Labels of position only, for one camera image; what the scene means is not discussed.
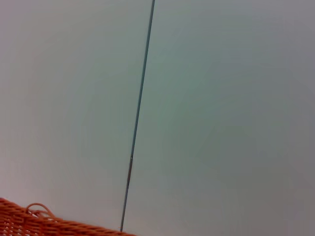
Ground orange woven plastic basket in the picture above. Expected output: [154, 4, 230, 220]
[0, 197, 137, 236]

